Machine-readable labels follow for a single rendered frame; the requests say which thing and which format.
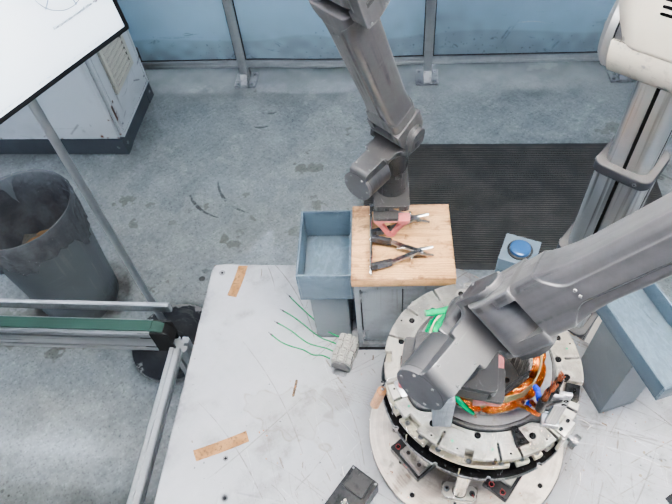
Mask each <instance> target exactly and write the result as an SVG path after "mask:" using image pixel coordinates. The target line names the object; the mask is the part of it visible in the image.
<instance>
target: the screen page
mask: <svg viewBox="0 0 672 504"><path fill-rule="evenodd" d="M123 27H124V24H123V22H122V20H121V18H120V16H119V14H118V12H117V10H116V8H115V6H114V3H113V1H112V0H0V118H1V117H2V116H4V115H5V114H6V113H8V112H9V111H10V110H12V109H13V108H14V107H16V106H17V105H18V104H20V103H21V102H23V101H24V100H25V99H27V98H28V97H29V96H31V95H32V94H33V93H35V92H36V91H37V90H39V89H40V88H41V87H43V86H44V85H46V84H47V83H48V82H50V81H51V80H52V79H54V78H55V77H56V76H58V75H59V74H60V73H62V72H63V71H64V70H66V69H67V68H69V67H70V66H71V65H73V64H74V63H75V62H77V61H78V60H79V59H81V58H82V57H83V56H85V55H86V54H87V53H89V52H90V51H92V50H93V49H94V48H96V47H97V46H98V45H100V44H101V43H102V42H104V41H105V40H106V39H108V38H109V37H110V36H112V35H113V34H115V33H116V32H117V31H119V30H120V29H121V28H123Z"/></svg>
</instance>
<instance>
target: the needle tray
mask: <svg viewBox="0 0 672 504"><path fill-rule="evenodd" d="M596 313H597V314H598V315H599V317H600V318H601V320H602V322H601V324H600V325H599V327H598V329H597V331H596V333H595V334H594V336H593V338H592V340H591V342H590V344H589V345H588V347H587V349H586V351H585V353H584V354H583V356H582V358H581V362H582V367H583V374H584V384H583V388H584V390H585V391H586V393H587V395H588V396H589V398H590V400H591V401H592V403H593V405H594V406H595V408H596V410H597V411H598V413H602V412H606V411H609V410H612V409H615V408H618V407H621V406H624V405H627V404H630V403H633V402H634V401H635V400H636V398H637V397H638V396H639V395H640V393H641V392H642V391H643V390H644V389H645V387H647V388H648V390H649V391H650V393H651V394H652V396H653V397H654V399H655V400H659V399H662V398H665V397H668V396H671V395H672V302H671V301H670V300H669V299H668V297H667V296H666V295H665V293H664V292H663V291H662V290H661V288H660V287H659V286H658V284H657V283H654V284H652V285H650V286H647V287H645V288H643V289H640V290H638V291H636V292H633V293H631V294H629V295H626V296H624V297H622V298H619V299H617V300H615V301H613V302H611V303H609V304H607V305H605V306H603V307H602V308H600V309H598V310H597V311H596Z"/></svg>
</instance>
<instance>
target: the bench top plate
mask: <svg viewBox="0 0 672 504"><path fill-rule="evenodd" d="M238 266H248V267H247V270H246V274H245V276H244V279H243V282H242V285H241V287H240V290H239V292H238V294H237V297H232V296H228V295H227V294H228V292H229V290H230V287H231V285H232V282H233V280H234V277H235V274H236V272H237V269H238ZM295 274H296V266H290V265H232V264H222V265H215V266H214V268H213V270H212V273H211V277H210V281H209V285H208V289H207V293H206V297H205V301H204V305H203V309H202V313H201V317H200V321H199V325H198V329H197V333H196V337H195V341H194V345H193V349H192V353H191V357H190V361H189V365H188V369H187V373H186V377H185V381H184V385H183V389H182V393H181V397H180V401H179V405H178V409H177V413H176V417H175V421H174V425H173V429H172V433H171V437H170V441H169V445H168V449H167V453H166V457H165V461H164V465H163V469H162V473H161V477H160V481H159V485H158V489H157V493H156V497H155V501H154V504H325V503H326V501H327V500H328V498H329V497H330V496H331V494H332V493H333V491H334V490H335V489H336V487H337V486H338V485H339V483H340V482H341V480H342V479H343V478H344V475H346V473H347V472H348V471H349V469H350V468H351V467H352V465H354V466H356V467H357V468H358V469H360V470H361V471H362V472H364V473H365V474H366V475H368V476H369V477H370V478H372V479H373V480H375V481H376V482H377V483H378V492H377V494H376V495H375V498H373V500H372V501H371V503H370V504H403V503H402V502H401V501H400V500H399V499H398V498H397V497H396V496H395V495H394V493H393V492H392V491H391V490H390V488H389V487H388V486H387V484H386V483H385V481H384V479H383V478H382V476H381V474H380V472H379V470H378V468H377V466H376V463H375V460H374V457H373V454H372V450H371V445H370V438H369V418H370V411H371V406H370V403H371V401H372V399H373V397H374V395H375V393H376V391H377V389H378V387H380V385H381V383H382V382H381V372H382V366H383V361H384V358H385V355H386V354H385V350H359V348H358V353H357V356H356V358H354V361H353V364H352V369H351V371H350V372H349V373H347V375H346V377H342V376H339V375H336V374H333V373H332V370H333V368H332V367H331V363H332V362H331V358H332V353H333V352H332V351H330V350H328V349H325V348H320V347H316V346H313V345H310V344H308V343H306V342H304V341H303V340H301V339H300V338H299V337H298V336H296V335H295V334H294V333H292V332H291V331H290V330H288V329H286V328H285V327H283V326H281V325H279V324H277V323H276V322H279V323H280V324H282V325H284V326H286V327H287V328H289V329H291V330H292V331H293V332H295V333H296V334H297V335H299V336H300V337H301V338H302V339H304V340H305V341H307V342H309V343H311V344H314V345H318V346H322V347H326V348H329V349H331V350H333V351H334V348H335V347H336V346H337V343H338V341H339V340H338V338H339V337H322V338H325V339H327V340H330V341H333V342H335V343H336V344H334V343H331V342H329V341H326V340H323V339H321V338H319V337H318V336H316V335H315V334H314V333H312V332H311V331H310V330H309V329H311V330H312V331H313V332H315V333H316V334H317V331H316V326H315V321H314V320H313V319H312V318H311V317H310V316H309V315H308V314H310V315H311V316H312V317H313V318H314V316H313V311H312V306H311V301H310V300H301V299H300V295H299V290H298V286H297V281H296V277H295ZM287 294H288V295H290V296H291V297H292V298H293V299H294V300H295V301H296V302H297V303H298V304H299V305H300V306H301V307H302V308H303V309H304V310H305V311H306V312H307V313H308V314H306V313H305V312H304V311H303V310H302V309H301V308H300V307H299V306H298V305H297V304H296V303H295V302H294V301H293V300H292V299H291V298H290V297H289V296H288V295H287ZM280 309H282V310H284V311H286V312H288V313H289V314H291V315H293V316H294V317H296V318H297V319H298V320H300V321H301V322H302V323H304V324H305V325H306V326H307V327H308V328H309V329H307V328H306V327H305V326H304V325H303V324H301V323H300V322H299V321H297V320H296V319H295V318H293V317H292V316H290V315H288V314H287V313H285V312H283V311H282V310H280ZM274 321H276V322H274ZM268 332H270V333H271V334H273V335H274V336H275V337H276V338H277V339H279V340H280V341H282V342H284V343H286V344H288V345H291V346H295V347H298V348H302V349H305V350H307V351H308V352H310V353H312V354H321V355H325V356H327V357H330V359H328V358H326V357H324V356H313V355H310V354H309V353H307V352H305V351H303V350H300V349H297V348H293V347H290V346H287V345H285V344H283V343H281V342H279V341H278V340H276V339H275V338H274V337H273V336H271V335H270V333H268ZM578 404H579V405H580V407H579V410H578V412H577V414H576V416H575V418H574V422H575V423H576V424H577V426H576V427H575V429H574V430H573V432H572V433H571V435H572V436H573V437H574V435H575V434H578V435H579V436H581V437H582V439H581V440H580V442H579V444H578V445H577V446H576V447H575V448H574V449H573V450H571V449H570V448H568V447H567V444H568V443H569V442H570V441H569V442H568V441H567V440H566V441H565V442H564V456H563V463H562V468H561V471H560V475H559V477H558V480H557V482H556V484H555V486H554V488H553V490H552V492H551V493H550V495H549V496H548V498H547V499H546V500H545V501H544V503H543V504H669V503H668V502H667V501H666V499H665V498H666V497H667V496H669V495H670V494H672V395H671V396H668V397H665V398H662V399H659V400H655V399H654V397H653V396H652V394H651V393H650V391H649V390H648V388H647V387H645V389H644V390H643V391H642V392H641V393H640V395H639V396H638V397H637V398H636V400H635V401H634V402H633V403H630V404H627V405H624V406H621V407H618V408H615V409H612V410H609V411H606V412H602V413H598V411H597V410H596V408H595V406H594V405H593V403H592V401H591V400H590V398H589V396H588V395H587V393H586V391H585V390H584V388H583V386H582V385H580V397H579V401H578ZM578 419H582V420H584V421H586V422H588V423H589V424H590V425H591V427H590V425H589V424H588V423H586V422H584V421H582V420H578ZM592 425H593V426H592ZM589 427H590V428H589ZM588 428H589V429H588ZM587 429H588V430H587ZM244 431H247V435H248V439H249V442H247V443H244V444H242V445H240V446H237V447H235V448H232V449H229V450H227V451H224V452H222V453H219V454H216V455H213V456H210V457H208V458H205V459H202V460H199V461H196V459H195V456H194V452H193V450H196V449H199V448H202V447H205V446H207V445H210V444H213V443H216V442H219V441H221V440H224V439H227V438H229V437H232V436H234V435H237V434H239V433H242V432H244ZM573 437H572V438H573ZM342 466H343V471H342ZM343 472H344V475H343ZM580 472H581V482H580Z"/></svg>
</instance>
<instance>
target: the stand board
mask: <svg viewBox="0 0 672 504"><path fill-rule="evenodd" d="M409 211H411V215H418V214H425V213H429V215H427V216H423V217H420V219H421V220H428V221H430V223H423V222H412V226H411V228H409V224H407V225H405V226H404V227H403V228H401V229H400V230H399V231H398V232H397V234H396V235H395V236H394V237H388V238H392V240H395V241H398V242H401V243H404V244H407V245H410V246H413V247H416V248H419V247H426V246H433V248H430V249H426V250H423V252H425V253H430V254H434V256H424V255H415V256H414V263H413V264H411V257H410V258H408V259H405V260H403V261H400V262H397V263H395V264H393V266H390V267H385V268H381V269H376V270H372V272H373V277H370V206H353V208H352V252H351V286H352V287H379V286H447V285H452V284H455V285H456V279H457V277H456V268H455V259H454V250H453V241H452V232H451V223H450V214H449V205H448V204H427V205H410V207H409V210H408V211H401V212H405V213H409ZM409 252H410V251H409V250H406V249H397V246H394V245H391V246H390V245H385V244H379V243H374V242H372V262H376V261H381V260H385V259H389V258H392V259H393V258H396V257H398V256H401V255H404V254H406V253H409Z"/></svg>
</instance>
